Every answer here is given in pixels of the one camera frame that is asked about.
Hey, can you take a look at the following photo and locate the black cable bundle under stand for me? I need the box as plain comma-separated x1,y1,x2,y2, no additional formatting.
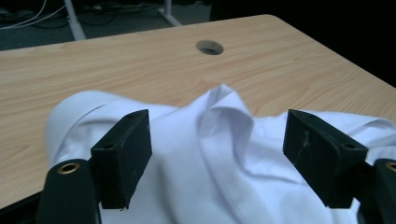
31,1,164,28

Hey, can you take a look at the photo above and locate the white button-up dress shirt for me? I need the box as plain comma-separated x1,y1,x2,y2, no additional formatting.
46,83,396,224

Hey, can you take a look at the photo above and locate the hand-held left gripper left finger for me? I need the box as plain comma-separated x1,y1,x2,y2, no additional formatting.
90,108,154,211

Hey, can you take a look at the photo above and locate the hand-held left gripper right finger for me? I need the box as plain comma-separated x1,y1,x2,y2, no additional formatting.
282,108,370,210

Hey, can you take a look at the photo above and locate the white floor cable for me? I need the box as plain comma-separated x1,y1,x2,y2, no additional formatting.
0,0,67,31

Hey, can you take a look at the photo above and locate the white metal stand frame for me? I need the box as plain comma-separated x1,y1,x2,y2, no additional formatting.
64,0,184,42

